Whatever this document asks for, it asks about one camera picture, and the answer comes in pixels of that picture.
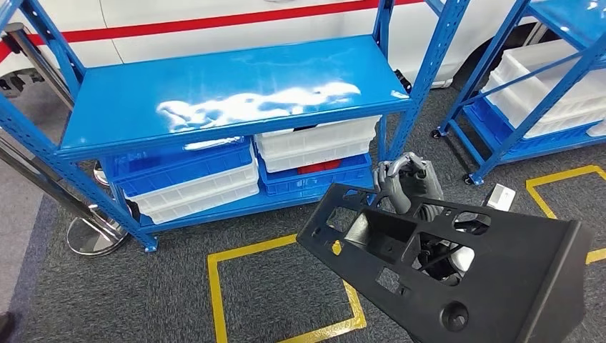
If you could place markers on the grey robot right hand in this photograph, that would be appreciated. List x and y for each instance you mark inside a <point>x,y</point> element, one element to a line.
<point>426,182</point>

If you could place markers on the black plastic panel part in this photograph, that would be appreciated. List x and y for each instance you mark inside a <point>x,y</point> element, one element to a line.
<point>511,284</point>

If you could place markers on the blue metal shelf rack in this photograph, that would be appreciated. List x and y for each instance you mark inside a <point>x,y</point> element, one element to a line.
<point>563,21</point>
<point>236,80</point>

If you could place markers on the blue plastic crate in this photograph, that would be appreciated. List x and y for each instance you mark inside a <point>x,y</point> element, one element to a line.
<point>312,182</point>
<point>180,163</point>
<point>487,120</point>

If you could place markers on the red item in crate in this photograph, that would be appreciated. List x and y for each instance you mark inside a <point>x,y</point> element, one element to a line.
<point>319,166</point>

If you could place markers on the white car with red stripe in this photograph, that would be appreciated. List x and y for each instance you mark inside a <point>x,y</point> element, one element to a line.
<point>142,47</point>

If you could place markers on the chrome stanchion post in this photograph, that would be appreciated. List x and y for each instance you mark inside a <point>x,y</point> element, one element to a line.
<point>42,67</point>
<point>97,236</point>

